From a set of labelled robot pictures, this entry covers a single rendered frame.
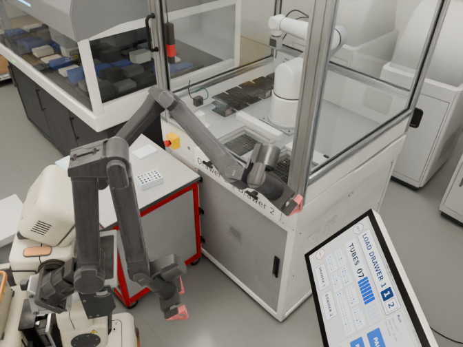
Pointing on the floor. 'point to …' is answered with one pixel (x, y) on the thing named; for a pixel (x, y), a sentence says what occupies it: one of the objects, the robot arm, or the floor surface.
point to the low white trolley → (158, 216)
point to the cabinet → (272, 237)
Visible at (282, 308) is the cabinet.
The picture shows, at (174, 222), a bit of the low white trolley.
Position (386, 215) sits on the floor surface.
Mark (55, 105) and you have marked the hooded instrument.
